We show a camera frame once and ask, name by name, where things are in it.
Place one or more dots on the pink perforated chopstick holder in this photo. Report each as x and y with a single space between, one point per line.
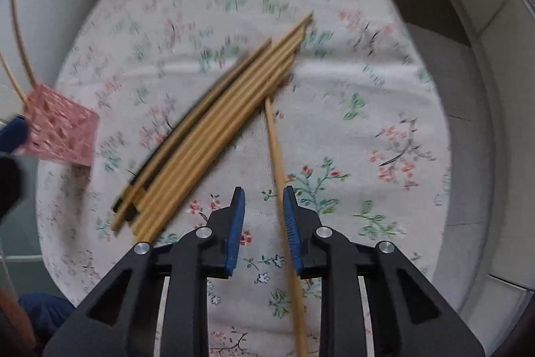
62 127

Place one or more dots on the brown floor mat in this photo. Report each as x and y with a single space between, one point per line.
418 5

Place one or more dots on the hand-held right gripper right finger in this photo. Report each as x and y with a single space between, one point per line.
292 235

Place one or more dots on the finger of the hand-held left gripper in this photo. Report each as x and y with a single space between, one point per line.
6 185
12 133

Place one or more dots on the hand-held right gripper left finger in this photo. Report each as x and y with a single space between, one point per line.
236 231

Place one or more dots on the dark blue cloth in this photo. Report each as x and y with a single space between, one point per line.
41 313

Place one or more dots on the floral tablecloth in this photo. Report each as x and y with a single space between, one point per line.
355 89

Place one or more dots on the bunch of bamboo chopsticks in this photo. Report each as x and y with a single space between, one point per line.
234 102

